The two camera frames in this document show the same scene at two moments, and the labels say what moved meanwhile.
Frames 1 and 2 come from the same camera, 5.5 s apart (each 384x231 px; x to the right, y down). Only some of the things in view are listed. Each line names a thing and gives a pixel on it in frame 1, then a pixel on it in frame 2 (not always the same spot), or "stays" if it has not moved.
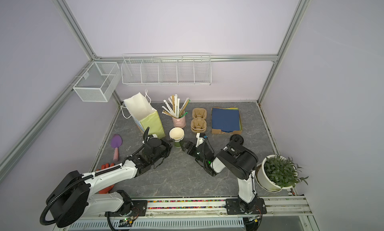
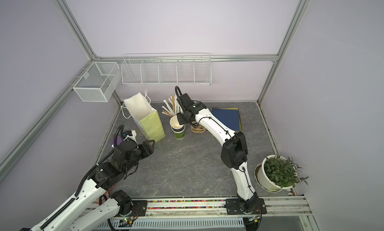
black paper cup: (176, 133) to (174, 123)
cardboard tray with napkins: (226, 120) stays
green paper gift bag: (139, 107) stays
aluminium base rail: (287, 213) stays
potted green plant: (277, 172) stays
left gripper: (166, 142) to (146, 148)
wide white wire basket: (166, 69) stays
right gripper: (189, 147) to (181, 120)
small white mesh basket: (98, 82) stays
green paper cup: (177, 143) to (179, 135)
